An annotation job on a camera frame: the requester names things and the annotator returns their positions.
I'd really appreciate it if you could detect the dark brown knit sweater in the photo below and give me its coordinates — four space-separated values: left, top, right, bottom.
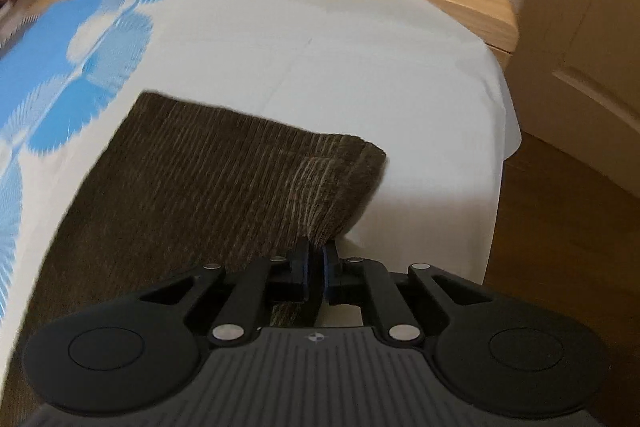
10 91 388 427

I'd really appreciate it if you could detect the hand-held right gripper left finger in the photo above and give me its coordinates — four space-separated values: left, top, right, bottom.
141 237 322 349

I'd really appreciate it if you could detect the wooden door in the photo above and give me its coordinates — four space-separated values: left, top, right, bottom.
500 0 640 195

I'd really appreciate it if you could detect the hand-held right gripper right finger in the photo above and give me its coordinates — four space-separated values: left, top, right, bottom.
322 244 482 349

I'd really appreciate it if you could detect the blue white printed bed sheet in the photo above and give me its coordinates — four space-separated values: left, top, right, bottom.
0 0 523 427

